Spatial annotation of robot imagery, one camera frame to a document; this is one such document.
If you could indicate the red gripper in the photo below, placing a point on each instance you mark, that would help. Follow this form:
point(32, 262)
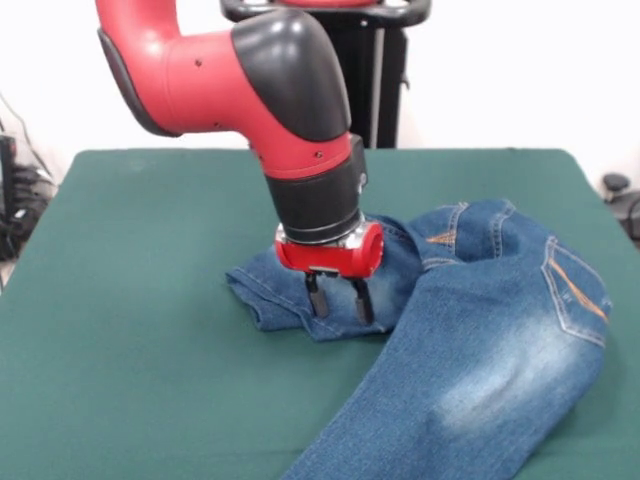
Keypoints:
point(335, 257)

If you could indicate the blue denim jeans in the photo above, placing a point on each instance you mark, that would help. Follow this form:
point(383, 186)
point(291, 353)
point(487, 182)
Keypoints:
point(475, 350)

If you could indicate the dark green table cloth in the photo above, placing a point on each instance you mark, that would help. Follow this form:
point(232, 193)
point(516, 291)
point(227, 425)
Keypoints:
point(100, 390)

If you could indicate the black equipment box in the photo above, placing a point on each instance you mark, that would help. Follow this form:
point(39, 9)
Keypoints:
point(6, 160)

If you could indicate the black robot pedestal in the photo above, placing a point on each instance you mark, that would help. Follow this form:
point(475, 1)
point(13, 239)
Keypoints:
point(370, 75)

